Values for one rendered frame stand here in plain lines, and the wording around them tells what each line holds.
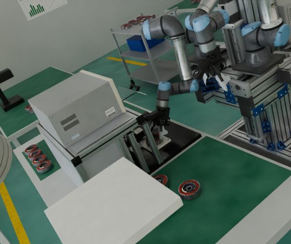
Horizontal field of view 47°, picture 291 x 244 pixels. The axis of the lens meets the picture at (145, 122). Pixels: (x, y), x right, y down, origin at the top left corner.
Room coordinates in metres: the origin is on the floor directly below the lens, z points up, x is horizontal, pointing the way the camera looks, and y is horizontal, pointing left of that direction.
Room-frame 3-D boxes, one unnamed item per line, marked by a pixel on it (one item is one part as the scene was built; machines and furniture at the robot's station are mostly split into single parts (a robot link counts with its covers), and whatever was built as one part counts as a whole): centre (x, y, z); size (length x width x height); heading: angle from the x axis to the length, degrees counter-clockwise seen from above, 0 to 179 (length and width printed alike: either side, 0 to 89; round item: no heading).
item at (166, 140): (1.82, -0.01, 0.78); 0.15 x 0.15 x 0.01; 23
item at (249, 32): (1.81, -0.77, 1.20); 0.13 x 0.12 x 0.14; 29
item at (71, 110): (1.82, 0.34, 1.22); 0.44 x 0.39 x 0.20; 23
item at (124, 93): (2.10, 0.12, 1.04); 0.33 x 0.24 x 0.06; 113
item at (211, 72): (1.46, -0.40, 1.29); 0.09 x 0.08 x 0.12; 111
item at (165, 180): (1.43, 0.06, 0.77); 0.11 x 0.11 x 0.04
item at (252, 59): (1.81, -0.77, 1.09); 0.15 x 0.15 x 0.10
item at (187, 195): (1.29, -0.08, 0.77); 0.11 x 0.11 x 0.04
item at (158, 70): (4.68, -0.48, 0.51); 1.01 x 0.60 x 1.01; 23
